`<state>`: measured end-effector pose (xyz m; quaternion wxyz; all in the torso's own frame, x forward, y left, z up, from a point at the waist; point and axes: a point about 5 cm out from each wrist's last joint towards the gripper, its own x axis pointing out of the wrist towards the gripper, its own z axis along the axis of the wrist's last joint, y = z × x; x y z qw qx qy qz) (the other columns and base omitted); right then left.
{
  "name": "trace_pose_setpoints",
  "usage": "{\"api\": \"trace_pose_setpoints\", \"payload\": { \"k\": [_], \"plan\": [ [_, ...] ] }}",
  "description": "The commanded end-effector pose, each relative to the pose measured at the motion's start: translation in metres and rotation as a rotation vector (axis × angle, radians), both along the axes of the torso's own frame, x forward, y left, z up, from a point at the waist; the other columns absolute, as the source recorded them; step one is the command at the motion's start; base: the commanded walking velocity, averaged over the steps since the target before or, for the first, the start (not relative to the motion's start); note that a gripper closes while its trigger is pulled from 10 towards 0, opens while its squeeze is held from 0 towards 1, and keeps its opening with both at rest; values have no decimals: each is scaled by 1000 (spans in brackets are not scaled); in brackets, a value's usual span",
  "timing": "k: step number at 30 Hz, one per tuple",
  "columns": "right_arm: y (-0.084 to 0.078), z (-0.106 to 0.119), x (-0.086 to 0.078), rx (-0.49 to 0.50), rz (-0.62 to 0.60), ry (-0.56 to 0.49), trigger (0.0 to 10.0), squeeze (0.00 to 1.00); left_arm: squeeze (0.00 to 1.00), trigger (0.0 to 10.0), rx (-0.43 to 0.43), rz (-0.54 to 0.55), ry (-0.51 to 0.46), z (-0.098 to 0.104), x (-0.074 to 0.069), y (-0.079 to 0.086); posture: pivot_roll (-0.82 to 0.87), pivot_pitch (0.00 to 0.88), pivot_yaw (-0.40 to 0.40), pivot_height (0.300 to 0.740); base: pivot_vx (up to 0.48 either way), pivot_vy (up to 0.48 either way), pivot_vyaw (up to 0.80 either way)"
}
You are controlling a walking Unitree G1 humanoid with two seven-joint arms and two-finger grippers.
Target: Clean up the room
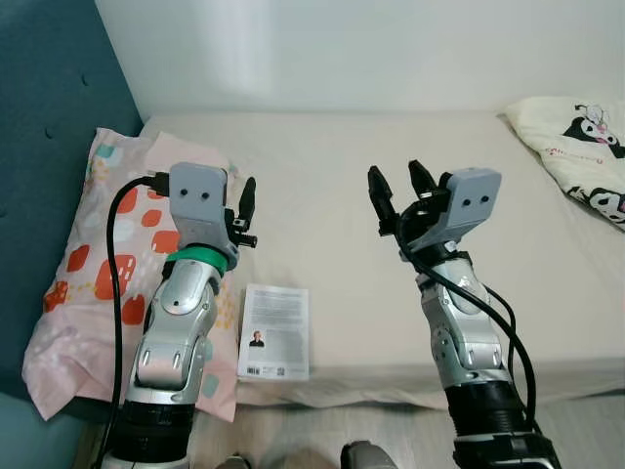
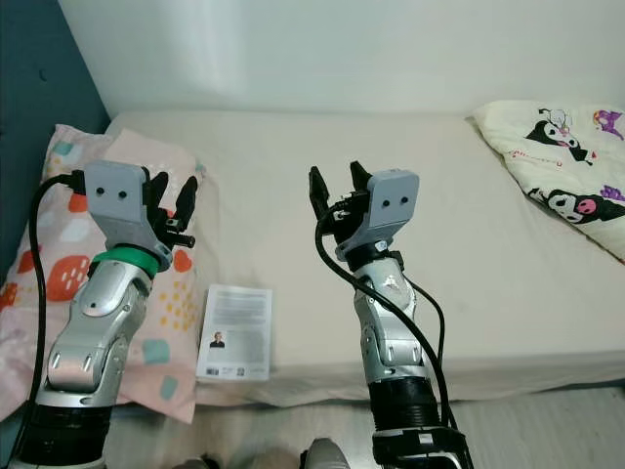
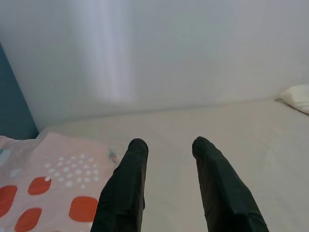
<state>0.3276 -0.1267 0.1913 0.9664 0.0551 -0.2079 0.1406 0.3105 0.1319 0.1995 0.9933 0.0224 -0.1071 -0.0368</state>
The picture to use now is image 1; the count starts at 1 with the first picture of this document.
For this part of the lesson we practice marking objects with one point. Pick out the white paperback book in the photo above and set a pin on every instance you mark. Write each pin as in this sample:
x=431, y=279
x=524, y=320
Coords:
x=275, y=322

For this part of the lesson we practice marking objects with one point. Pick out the pink pillow with orange spots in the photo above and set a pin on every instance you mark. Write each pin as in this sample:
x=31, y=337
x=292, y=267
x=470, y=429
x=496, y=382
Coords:
x=78, y=322

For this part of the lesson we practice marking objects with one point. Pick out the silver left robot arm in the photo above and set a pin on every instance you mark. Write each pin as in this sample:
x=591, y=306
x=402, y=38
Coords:
x=176, y=342

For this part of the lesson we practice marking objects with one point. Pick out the cream sheeted bed mattress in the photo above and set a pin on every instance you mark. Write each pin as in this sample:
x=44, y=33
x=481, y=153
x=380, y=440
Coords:
x=391, y=293

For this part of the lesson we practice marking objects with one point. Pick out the cream cartoon print quilt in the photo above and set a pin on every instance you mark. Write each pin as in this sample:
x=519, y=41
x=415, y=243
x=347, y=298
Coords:
x=566, y=137

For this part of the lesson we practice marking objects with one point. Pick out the teal padded headboard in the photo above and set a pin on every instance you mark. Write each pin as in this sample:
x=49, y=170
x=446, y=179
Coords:
x=49, y=147

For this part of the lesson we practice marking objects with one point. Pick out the left robot leg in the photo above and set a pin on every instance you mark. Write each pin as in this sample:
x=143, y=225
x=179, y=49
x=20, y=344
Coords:
x=234, y=462

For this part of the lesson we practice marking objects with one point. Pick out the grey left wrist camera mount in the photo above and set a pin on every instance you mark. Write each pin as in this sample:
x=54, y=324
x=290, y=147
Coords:
x=198, y=200

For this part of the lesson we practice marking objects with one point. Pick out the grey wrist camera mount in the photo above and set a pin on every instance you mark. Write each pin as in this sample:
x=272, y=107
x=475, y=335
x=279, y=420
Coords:
x=198, y=200
x=471, y=200

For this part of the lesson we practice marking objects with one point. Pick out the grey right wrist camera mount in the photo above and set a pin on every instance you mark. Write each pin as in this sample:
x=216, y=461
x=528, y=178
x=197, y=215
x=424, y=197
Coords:
x=471, y=200

